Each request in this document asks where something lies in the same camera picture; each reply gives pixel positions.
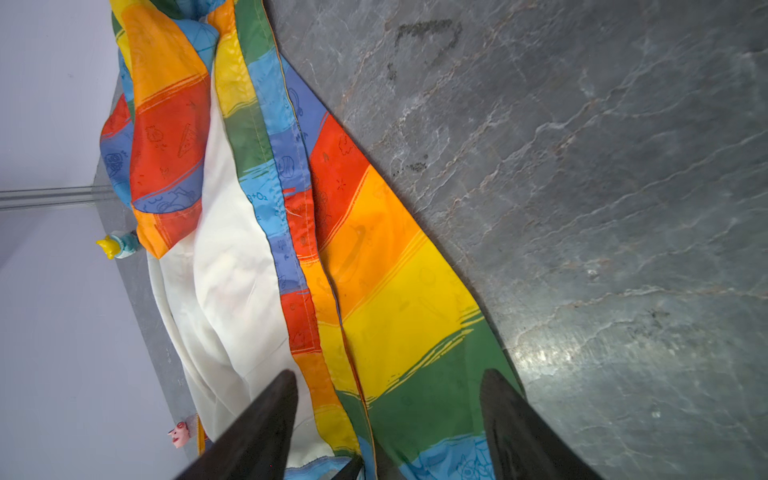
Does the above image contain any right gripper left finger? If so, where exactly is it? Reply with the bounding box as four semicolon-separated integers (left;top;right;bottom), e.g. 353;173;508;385
178;370;298;480

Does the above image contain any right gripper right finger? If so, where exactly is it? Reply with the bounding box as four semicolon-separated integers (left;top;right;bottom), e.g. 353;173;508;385
480;369;601;480

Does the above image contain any rainbow striped jacket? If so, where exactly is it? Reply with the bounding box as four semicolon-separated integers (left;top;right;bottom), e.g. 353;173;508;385
100;1;517;479

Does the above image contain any pink small toy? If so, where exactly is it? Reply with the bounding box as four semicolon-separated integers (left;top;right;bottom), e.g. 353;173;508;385
168;415;198;449

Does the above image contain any yellow white small toy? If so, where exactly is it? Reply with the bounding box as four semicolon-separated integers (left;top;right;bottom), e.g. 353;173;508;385
96;231;142;260

